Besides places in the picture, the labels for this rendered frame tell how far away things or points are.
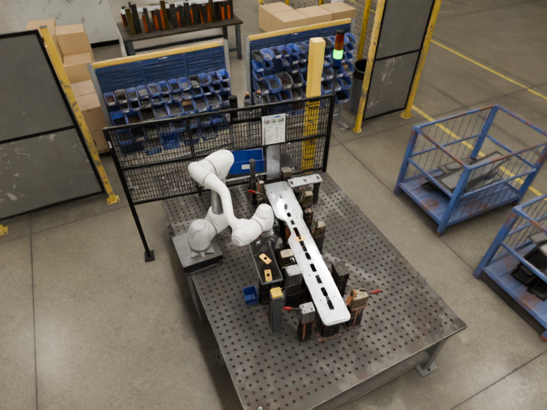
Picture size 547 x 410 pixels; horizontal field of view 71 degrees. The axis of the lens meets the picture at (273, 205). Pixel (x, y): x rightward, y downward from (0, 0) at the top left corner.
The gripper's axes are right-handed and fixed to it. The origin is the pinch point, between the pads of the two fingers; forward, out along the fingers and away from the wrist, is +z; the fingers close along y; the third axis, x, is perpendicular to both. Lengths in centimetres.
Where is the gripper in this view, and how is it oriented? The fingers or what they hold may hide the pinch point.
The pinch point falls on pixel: (265, 253)
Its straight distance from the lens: 249.7
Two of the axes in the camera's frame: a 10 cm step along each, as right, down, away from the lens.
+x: -6.7, -5.2, 5.3
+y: 7.5, -4.6, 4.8
